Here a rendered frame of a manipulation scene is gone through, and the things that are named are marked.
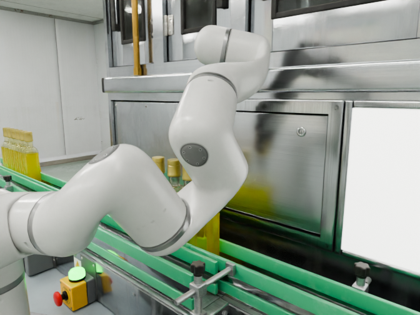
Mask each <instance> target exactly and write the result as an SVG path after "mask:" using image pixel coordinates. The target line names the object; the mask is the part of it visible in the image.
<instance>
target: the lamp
mask: <svg viewBox="0 0 420 315"><path fill-rule="evenodd" d="M85 278H86V273H85V269H84V268H83V267H74V268H72V269H71V270H70V271H69V282H71V283H78V282H81V281H83V280H84V279H85Z"/></svg>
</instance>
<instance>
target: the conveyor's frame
mask: <svg viewBox="0 0 420 315"><path fill-rule="evenodd" d="M80 254H82V255H83V256H85V257H87V258H88V259H90V260H91V261H93V262H94V263H96V277H97V295H98V301H99V302H100V303H102V304H103V305H105V306H106V307H107V308H108V309H110V310H111V311H112V312H113V313H114V314H116V315H190V312H189V311H187V310H185V309H184V308H183V307H181V306H179V305H178V306H176V305H175V304H174V303H173V302H172V301H170V300H169V299H167V298H166V297H164V296H162V295H161V294H159V293H158V292H156V291H154V290H152V289H151V288H150V287H147V286H146V285H144V284H143V283H141V282H139V281H138V280H136V279H134V278H133V277H131V276H129V275H128V274H126V273H125V272H123V271H121V270H120V269H118V268H116V267H114V266H113V265H111V264H109V263H108V262H106V261H105V260H103V259H101V258H100V257H98V256H96V255H95V254H93V253H91V252H90V251H88V250H87V249H84V250H83V251H81V252H79V253H77V254H75V255H72V256H67V257H56V269H58V270H59V271H60V272H62V273H63V274H64V275H65V276H69V271H70V270H71V269H72V268H75V267H81V255H80ZM216 295H218V296H219V297H220V298H221V299H223V300H225V301H227V302H228V303H229V315H262V314H260V313H258V312H256V311H254V310H252V309H250V308H248V307H246V306H244V305H242V304H240V303H238V302H237V301H235V300H233V299H231V298H229V297H227V296H223V295H222V294H220V293H217V294H216Z"/></svg>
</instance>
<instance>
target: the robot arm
mask: <svg viewBox="0 0 420 315"><path fill-rule="evenodd" d="M194 52H195V54H196V57H197V59H198V61H199V62H200V63H202V64H205V66H202V67H200V68H198V69H196V70H195V71H194V72H193V73H192V74H191V75H190V77H189V79H188V81H187V84H186V87H185V89H184V92H183V94H182V97H181V100H180V102H179V104H178V106H177V109H176V112H175V114H174V117H173V119H172V121H171V124H170V127H169V142H170V145H171V147H172V150H173V151H174V153H175V155H176V157H177V158H178V160H179V162H180V163H181V164H182V166H183V168H184V169H185V170H186V172H187V173H188V175H189V177H190V178H191V179H192V181H191V182H190V183H189V184H187V185H186V186H185V187H183V188H182V189H181V190H180V191H179V192H178V193H177V192H176V191H175V190H174V188H173V187H172V186H171V184H170V182H169V181H168V180H167V179H166V177H165V176H164V174H163V173H162V172H161V170H160V169H159V168H158V166H157V165H156V163H155V162H154V161H153V160H152V159H151V158H150V157H149V156H148V155H147V154H146V153H145V152H144V151H142V150H141V149H139V148H138V147H136V146H133V145H130V144H118V145H115V146H114V145H112V146H110V147H109V148H107V149H105V150H102V151H101V152H100V153H99V154H98V155H97V156H95V157H93V158H92V159H91V160H90V161H89V162H88V163H87V164H86V165H85V166H84V167H83V168H82V169H81V170H80V171H78V172H77V173H76V174H75V175H74V176H73V177H72V178H71V179H70V180H69V181H68V182H67V183H66V184H65V185H64V186H63V187H62V188H61V189H60V190H59V191H45V192H10V191H7V190H5V189H0V315H31V313H30V308H29V300H28V291H27V286H26V277H25V271H24V261H23V258H25V257H27V256H30V255H33V254H40V255H46V256H56V257H67V256H72V255H75V254H77V253H80V252H81V251H83V250H84V249H86V248H87V247H88V246H89V244H90V243H91V241H92V240H93V238H94V237H95V235H96V232H97V230H98V227H99V222H100V221H101V219H102V218H103V217H104V216H105V215H107V214H108V215H110V216H111V217H112V219H113V220H114V221H115V222H116V223H117V224H118V225H119V226H120V227H121V228H122V229H123V230H124V231H125V232H126V233H127V234H128V235H129V236H130V237H131V238H132V239H133V240H134V241H135V243H136V244H137V245H138V246H139V247H140V248H141V249H142V250H143V251H144V252H146V253H147V254H150V255H152V256H166V255H168V254H172V253H173V252H175V251H177V250H178V249H180V248H181V247H182V246H183V245H185V244H186V243H187V242H188V241H189V240H190V239H191V238H192V237H193V236H194V235H195V234H197V233H198V232H199V231H200V230H201V229H202V228H203V227H204V226H205V225H206V224H207V223H208V222H209V221H210V220H211V219H212V218H213V217H214V216H215V215H216V214H217V213H218V212H219V211H220V210H221V209H222V208H223V207H224V206H225V205H226V204H227V203H228V202H229V201H230V200H231V199H232V198H233V197H234V196H235V194H236V193H237V192H238V191H239V189H240V188H241V186H242V185H243V184H244V182H245V180H246V178H247V175H248V163H247V161H246V158H245V157H244V154H243V152H242V150H241V148H240V146H239V144H238V142H237V140H236V138H235V135H234V131H233V126H234V118H235V114H236V108H237V104H238V103H240V102H243V101H245V100H246V99H248V98H250V97H251V96H253V95H254V94H256V93H257V92H258V91H259V90H260V88H261V87H262V85H263V84H264V82H265V80H266V77H267V75H268V70H269V61H270V53H271V48H270V43H269V41H268V40H267V39H266V38H265V37H264V36H262V35H259V34H254V33H251V32H246V31H240V30H237V29H231V28H228V27H222V26H215V25H208V26H205V27H203V28H202V29H201V30H200V31H199V32H198V34H197V36H196V39H195V42H194Z"/></svg>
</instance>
